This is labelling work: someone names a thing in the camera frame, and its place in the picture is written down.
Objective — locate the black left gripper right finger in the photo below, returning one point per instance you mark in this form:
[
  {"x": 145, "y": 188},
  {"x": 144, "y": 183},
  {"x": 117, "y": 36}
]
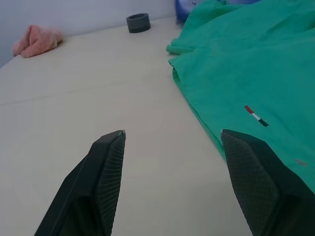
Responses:
[{"x": 261, "y": 186}]

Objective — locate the pink fluffy cloth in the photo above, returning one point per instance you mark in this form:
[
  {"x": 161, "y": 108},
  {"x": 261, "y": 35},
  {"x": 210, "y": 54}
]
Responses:
[{"x": 37, "y": 44}]

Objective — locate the purple tissue roll pack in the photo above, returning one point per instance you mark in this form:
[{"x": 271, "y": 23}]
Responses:
[{"x": 182, "y": 12}]

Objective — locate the teal green shorts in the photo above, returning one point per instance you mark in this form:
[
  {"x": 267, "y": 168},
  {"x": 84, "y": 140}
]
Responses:
[{"x": 246, "y": 61}]

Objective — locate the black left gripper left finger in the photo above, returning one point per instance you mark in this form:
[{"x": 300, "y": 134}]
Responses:
[{"x": 98, "y": 186}]

